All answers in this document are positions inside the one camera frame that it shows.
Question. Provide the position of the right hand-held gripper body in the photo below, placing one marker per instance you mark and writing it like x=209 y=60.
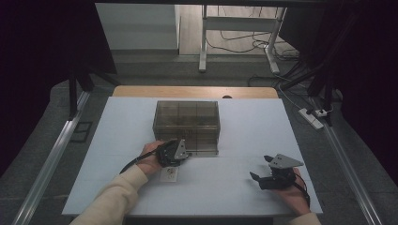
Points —
x=278 y=181

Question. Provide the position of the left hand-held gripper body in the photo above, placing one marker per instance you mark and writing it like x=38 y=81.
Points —
x=170 y=154

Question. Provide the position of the white earring card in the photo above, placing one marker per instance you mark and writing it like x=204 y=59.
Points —
x=170 y=175

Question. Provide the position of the smoky transparent drawer box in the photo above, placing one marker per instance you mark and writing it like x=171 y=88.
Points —
x=187 y=120

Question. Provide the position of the person's left hand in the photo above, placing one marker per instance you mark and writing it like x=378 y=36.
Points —
x=150 y=162

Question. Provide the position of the person's right hand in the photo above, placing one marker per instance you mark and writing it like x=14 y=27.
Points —
x=292 y=198

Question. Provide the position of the white table board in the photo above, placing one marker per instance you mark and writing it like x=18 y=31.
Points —
x=219 y=193

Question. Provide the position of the white power strip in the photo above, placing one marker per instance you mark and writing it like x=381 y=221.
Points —
x=311 y=119

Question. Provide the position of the wooden table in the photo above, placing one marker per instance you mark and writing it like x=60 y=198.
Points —
x=187 y=91

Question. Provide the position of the white plug adapter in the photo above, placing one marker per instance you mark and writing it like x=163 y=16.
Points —
x=320 y=112

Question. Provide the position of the black metal stand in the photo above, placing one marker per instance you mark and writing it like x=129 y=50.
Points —
x=328 y=97
x=73 y=93

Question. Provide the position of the black curtain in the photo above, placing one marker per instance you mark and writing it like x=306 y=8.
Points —
x=37 y=62
x=369 y=78

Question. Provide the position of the white partition panel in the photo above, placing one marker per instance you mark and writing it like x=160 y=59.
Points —
x=137 y=26

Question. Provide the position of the aluminium floor rail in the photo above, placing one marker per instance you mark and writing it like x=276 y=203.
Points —
x=350 y=168
x=50 y=165

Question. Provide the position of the white desk frame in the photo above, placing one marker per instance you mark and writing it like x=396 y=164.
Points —
x=237 y=23

